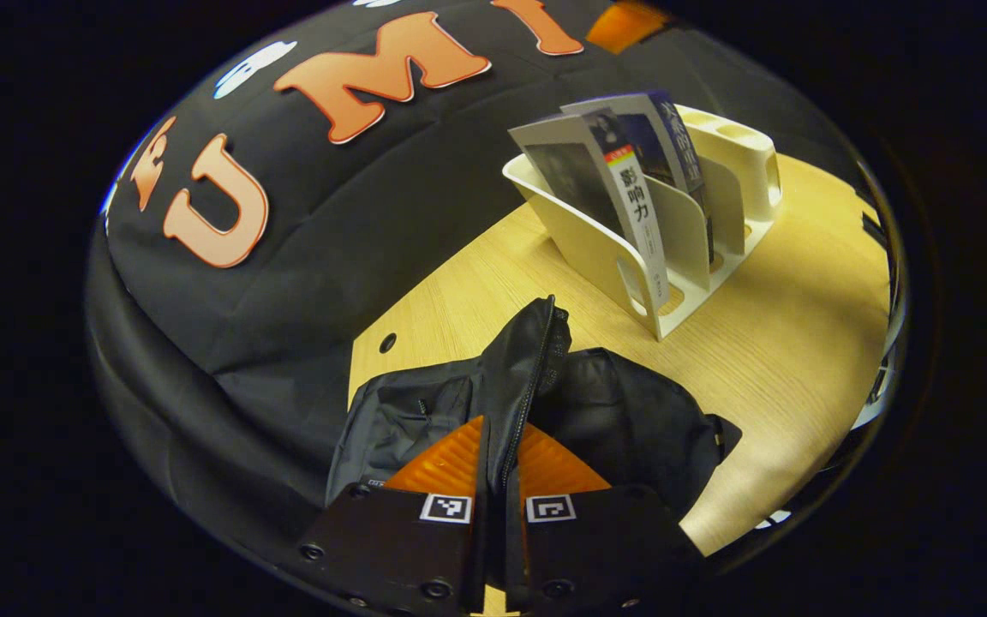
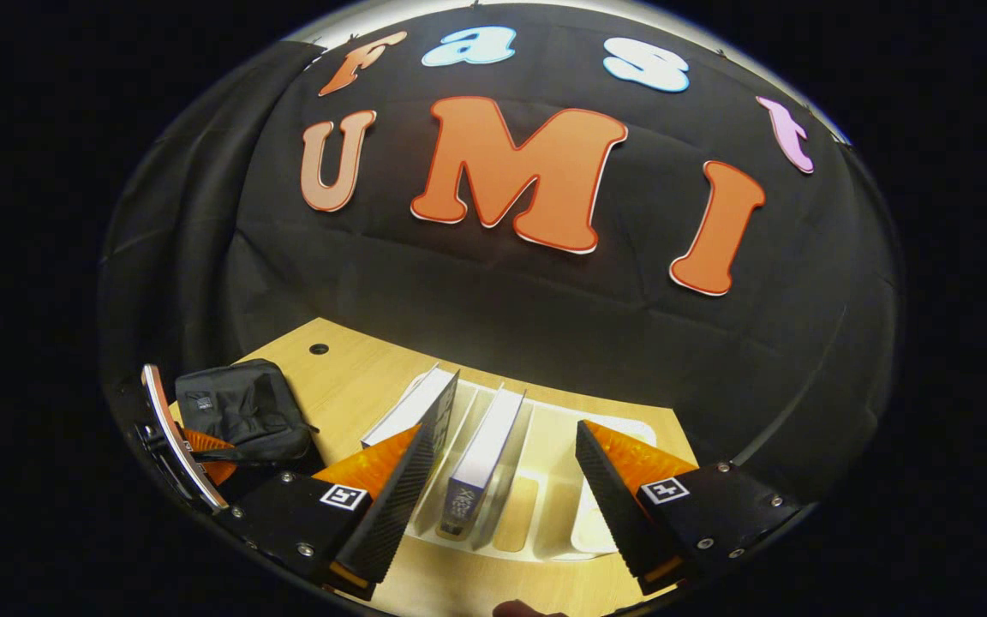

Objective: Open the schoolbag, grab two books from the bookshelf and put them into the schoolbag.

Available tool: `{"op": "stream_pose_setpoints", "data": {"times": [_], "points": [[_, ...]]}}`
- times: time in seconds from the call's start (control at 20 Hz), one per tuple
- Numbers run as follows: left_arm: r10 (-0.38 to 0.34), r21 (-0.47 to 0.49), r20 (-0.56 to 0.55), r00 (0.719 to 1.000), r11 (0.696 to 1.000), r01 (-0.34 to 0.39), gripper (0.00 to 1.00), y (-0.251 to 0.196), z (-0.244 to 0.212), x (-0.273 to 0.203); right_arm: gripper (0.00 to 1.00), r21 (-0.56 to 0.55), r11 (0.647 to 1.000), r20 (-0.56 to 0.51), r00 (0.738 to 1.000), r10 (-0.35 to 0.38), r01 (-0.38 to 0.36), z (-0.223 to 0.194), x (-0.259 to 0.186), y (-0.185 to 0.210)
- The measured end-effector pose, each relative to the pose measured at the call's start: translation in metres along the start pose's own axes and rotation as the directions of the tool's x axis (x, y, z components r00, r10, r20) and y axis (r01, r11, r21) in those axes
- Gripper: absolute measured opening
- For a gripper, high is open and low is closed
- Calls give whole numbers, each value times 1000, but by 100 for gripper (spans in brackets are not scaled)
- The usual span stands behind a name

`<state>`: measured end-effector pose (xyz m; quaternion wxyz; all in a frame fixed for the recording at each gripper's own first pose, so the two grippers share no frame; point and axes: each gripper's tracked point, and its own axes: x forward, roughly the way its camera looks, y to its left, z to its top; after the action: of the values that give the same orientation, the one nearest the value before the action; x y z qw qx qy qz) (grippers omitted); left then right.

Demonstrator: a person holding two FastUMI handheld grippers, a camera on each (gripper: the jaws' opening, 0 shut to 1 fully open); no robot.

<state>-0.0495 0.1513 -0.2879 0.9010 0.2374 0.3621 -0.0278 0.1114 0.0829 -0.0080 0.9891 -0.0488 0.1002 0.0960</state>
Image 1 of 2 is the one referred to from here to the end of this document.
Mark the black schoolbag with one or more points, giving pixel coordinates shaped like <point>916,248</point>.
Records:
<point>622,411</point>

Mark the blue cover book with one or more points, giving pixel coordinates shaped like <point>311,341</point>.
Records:
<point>660,137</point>

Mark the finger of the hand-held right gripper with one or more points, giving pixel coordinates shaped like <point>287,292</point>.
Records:
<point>626,24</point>

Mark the grey cover book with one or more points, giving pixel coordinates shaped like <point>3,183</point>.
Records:
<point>575,176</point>

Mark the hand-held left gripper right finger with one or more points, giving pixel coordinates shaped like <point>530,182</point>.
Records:
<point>596,548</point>

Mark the white bookshelf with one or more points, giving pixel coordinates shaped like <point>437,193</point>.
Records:
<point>682,231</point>

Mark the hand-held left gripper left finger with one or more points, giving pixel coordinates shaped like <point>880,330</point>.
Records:
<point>408,548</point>

